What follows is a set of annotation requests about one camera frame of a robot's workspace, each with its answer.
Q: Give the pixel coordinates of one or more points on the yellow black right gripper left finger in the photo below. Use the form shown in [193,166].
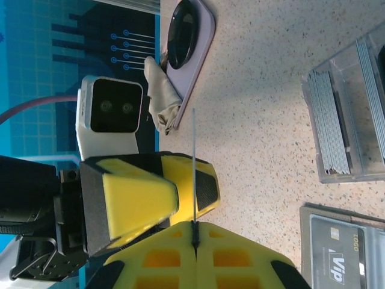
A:
[156,265]

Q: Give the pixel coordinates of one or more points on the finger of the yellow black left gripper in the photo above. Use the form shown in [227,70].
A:
[192,177]
[135,204]

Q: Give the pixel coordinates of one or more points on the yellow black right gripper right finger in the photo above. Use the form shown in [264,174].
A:
[234,265]

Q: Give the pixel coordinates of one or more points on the silver credit card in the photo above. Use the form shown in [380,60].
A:
[194,150]

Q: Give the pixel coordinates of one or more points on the grey card holder wallet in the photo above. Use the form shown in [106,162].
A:
[305,256]

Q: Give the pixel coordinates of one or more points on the black VIP credit card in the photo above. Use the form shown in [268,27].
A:
[346,241]

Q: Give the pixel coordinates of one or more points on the clear acrylic card box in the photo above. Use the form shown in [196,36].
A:
[346,179]

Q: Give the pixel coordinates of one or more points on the beige cloth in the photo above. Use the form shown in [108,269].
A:
[162,96]

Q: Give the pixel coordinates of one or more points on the purple tray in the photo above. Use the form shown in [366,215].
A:
[201,45]

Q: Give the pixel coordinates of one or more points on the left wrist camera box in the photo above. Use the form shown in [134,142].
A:
[115,105]

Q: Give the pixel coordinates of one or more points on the aluminium side rail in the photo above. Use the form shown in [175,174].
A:
[135,4]

